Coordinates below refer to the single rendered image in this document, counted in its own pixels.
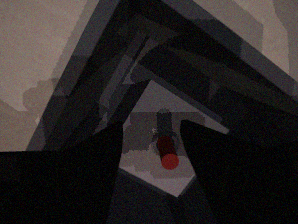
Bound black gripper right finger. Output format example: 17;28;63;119
180;120;298;224

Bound dark red peg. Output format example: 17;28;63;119
157;136;179;170

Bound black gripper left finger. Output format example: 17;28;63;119
0;121;123;224

